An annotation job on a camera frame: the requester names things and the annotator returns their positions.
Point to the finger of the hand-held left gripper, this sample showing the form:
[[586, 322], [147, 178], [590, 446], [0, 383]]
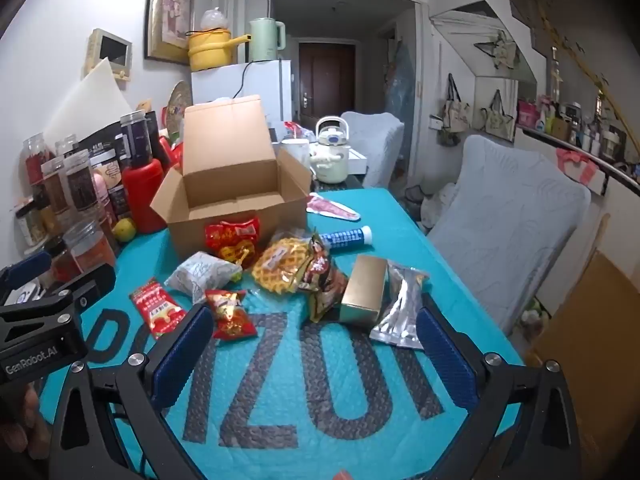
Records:
[[30, 266], [90, 282]]

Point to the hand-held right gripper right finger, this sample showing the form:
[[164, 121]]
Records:
[[445, 360]]

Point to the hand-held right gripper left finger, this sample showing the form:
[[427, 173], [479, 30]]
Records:
[[182, 355]]

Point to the red sachet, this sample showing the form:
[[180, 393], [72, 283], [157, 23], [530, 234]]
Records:
[[155, 307]]

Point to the small red candy packet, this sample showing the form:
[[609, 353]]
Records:
[[230, 315]]

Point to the silver foil packet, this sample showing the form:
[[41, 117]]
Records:
[[400, 310]]

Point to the white grey snack packet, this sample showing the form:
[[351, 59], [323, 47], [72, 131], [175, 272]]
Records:
[[200, 272]]

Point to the small gold carton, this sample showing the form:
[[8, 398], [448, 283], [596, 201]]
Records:
[[362, 290]]

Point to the large red snack packet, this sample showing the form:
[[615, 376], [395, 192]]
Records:
[[232, 237]]

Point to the clear waffle packet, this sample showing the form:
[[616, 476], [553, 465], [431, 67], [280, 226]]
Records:
[[280, 262]]

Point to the dark brown snack packet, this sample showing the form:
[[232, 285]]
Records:
[[322, 285]]

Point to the blue tube with white cap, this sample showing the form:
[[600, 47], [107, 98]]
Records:
[[345, 237]]

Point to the brown cardboard box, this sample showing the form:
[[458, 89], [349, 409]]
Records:
[[285, 210]]

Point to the person's left hand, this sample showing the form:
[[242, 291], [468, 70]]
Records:
[[30, 415]]

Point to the yellow green fruit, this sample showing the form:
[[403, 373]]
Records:
[[125, 230]]

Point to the cluster of clear spice jars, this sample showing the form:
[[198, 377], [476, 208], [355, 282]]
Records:
[[80, 180]]

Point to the red plastic canister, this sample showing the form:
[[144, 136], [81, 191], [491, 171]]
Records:
[[142, 195]]

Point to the black printed gift box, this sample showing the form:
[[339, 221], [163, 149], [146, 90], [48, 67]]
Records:
[[107, 157]]

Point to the brown cardboard sheet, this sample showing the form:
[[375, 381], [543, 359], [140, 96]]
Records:
[[590, 340]]

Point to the large grey covered chair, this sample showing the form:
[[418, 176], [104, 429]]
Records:
[[510, 220]]

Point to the white foam board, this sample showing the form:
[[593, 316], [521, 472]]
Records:
[[95, 97]]

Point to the pink and white packet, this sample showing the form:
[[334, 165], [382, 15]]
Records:
[[330, 208]]

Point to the round woven plate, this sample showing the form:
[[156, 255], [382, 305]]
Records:
[[177, 102]]

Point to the flat white box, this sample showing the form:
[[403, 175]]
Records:
[[357, 161]]

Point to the small grey covered chair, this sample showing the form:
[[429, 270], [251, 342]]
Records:
[[375, 145]]

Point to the white mug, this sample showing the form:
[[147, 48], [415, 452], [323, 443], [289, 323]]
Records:
[[295, 155]]

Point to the pink ribbon bow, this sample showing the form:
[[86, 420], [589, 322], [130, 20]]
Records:
[[580, 165]]

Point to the beige tote bag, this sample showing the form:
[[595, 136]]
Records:
[[456, 112]]

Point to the red plastic bag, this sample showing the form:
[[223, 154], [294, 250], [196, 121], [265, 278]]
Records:
[[296, 130]]

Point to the yellow enamel pot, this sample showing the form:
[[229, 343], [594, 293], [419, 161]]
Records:
[[210, 52]]

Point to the white mini fridge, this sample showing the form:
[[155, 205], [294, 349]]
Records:
[[260, 85]]

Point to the row of assorted bottles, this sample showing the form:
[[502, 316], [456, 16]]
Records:
[[575, 127]]

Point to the bubble wrapped panel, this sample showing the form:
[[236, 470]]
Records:
[[402, 90]]

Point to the gold framed picture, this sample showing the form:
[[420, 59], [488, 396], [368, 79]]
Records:
[[170, 10]]

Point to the clear plastic bag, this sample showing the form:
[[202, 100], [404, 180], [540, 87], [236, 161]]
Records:
[[216, 19]]

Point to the pale green electric kettle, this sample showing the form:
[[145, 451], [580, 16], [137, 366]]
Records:
[[265, 40]]

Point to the dark brown door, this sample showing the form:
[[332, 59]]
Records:
[[325, 80]]

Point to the cream wall intercom panel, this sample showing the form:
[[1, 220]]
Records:
[[107, 55]]

